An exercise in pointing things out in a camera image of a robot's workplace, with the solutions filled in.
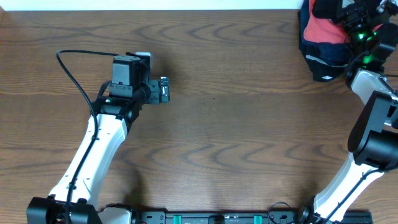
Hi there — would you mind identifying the black t-shirt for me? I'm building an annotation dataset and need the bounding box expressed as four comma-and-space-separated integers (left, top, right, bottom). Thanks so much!
312, 0, 341, 19

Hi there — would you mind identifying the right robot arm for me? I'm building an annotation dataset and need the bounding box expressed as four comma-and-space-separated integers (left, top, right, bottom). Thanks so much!
297, 0, 397, 223

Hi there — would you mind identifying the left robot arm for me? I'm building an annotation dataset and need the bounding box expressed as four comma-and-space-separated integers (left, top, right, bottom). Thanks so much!
26, 52, 170, 223

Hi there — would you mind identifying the navy folded clothes stack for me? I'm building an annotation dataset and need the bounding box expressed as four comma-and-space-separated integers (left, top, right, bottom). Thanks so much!
298, 0, 351, 82

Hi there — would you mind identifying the red printed t-shirt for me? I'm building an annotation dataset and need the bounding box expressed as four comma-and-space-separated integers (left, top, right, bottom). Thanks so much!
300, 0, 384, 44

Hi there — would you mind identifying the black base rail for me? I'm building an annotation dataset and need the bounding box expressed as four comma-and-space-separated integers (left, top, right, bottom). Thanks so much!
93, 203, 373, 224

